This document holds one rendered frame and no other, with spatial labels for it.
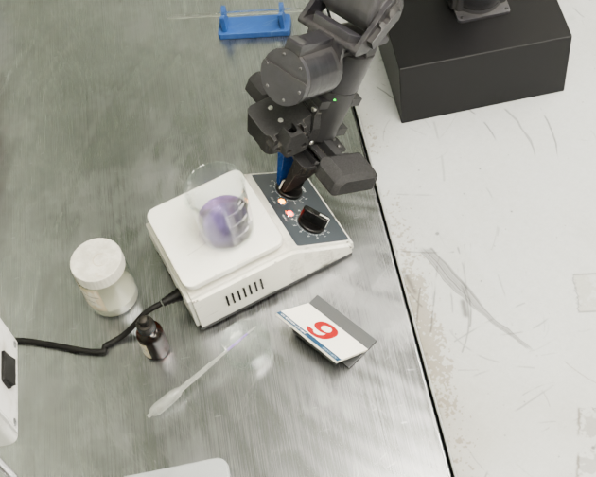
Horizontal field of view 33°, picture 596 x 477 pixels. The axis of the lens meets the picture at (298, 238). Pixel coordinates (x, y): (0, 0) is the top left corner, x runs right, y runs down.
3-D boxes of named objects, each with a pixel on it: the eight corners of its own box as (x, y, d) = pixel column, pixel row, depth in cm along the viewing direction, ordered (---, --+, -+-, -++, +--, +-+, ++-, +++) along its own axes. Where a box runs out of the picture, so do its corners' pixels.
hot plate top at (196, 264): (239, 170, 116) (238, 166, 115) (287, 245, 109) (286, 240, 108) (145, 216, 113) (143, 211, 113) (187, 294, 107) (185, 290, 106)
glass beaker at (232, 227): (232, 198, 113) (218, 150, 106) (269, 230, 110) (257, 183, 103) (184, 236, 111) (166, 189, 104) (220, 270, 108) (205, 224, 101)
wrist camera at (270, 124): (299, 73, 108) (249, 79, 104) (337, 118, 104) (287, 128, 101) (281, 114, 112) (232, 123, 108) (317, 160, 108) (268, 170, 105)
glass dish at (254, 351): (277, 365, 110) (274, 356, 108) (228, 378, 110) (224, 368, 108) (267, 323, 113) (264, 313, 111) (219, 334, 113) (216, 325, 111)
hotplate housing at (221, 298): (304, 181, 124) (296, 139, 117) (356, 256, 117) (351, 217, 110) (139, 260, 120) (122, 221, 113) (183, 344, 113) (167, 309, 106)
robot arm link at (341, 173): (308, 26, 113) (265, 27, 109) (405, 132, 104) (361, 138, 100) (283, 84, 118) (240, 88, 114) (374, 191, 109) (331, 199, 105)
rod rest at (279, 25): (291, 18, 140) (288, -1, 137) (290, 36, 138) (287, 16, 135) (220, 23, 141) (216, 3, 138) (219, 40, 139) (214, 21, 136)
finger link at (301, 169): (326, 141, 113) (285, 146, 110) (344, 162, 112) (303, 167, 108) (305, 186, 118) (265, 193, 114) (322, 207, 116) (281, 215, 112)
